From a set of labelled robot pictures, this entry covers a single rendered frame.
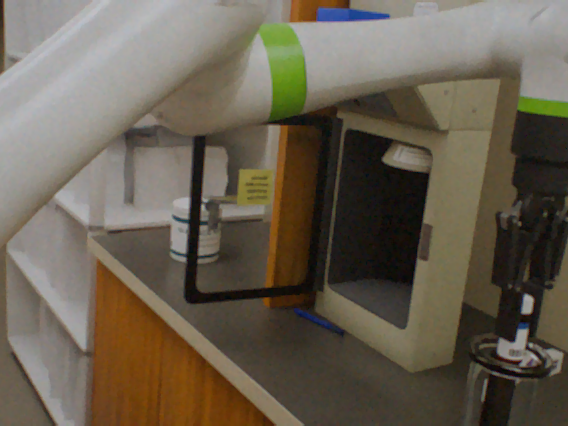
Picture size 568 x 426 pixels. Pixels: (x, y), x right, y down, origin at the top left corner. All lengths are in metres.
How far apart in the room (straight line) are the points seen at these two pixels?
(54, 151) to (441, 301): 0.95
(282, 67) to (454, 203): 0.60
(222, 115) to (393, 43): 0.23
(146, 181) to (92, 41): 1.79
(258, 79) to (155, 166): 1.61
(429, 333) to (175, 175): 1.27
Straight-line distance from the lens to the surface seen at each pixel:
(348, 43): 0.85
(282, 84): 0.81
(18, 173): 0.55
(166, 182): 2.39
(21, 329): 3.49
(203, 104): 0.77
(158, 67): 0.61
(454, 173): 1.29
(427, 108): 1.22
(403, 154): 1.37
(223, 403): 1.46
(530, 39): 0.89
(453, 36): 0.92
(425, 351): 1.39
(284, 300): 1.61
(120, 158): 2.41
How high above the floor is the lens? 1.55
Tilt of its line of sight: 15 degrees down
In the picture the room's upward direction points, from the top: 6 degrees clockwise
